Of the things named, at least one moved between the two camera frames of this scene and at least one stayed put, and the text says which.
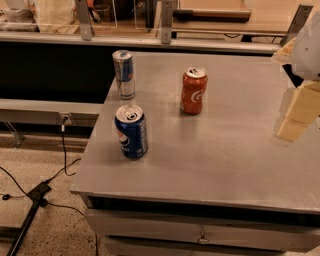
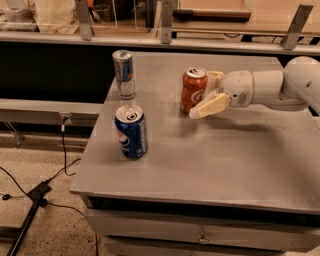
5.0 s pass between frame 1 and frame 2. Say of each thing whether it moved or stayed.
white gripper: moved
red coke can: stayed
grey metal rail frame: stayed
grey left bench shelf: stayed
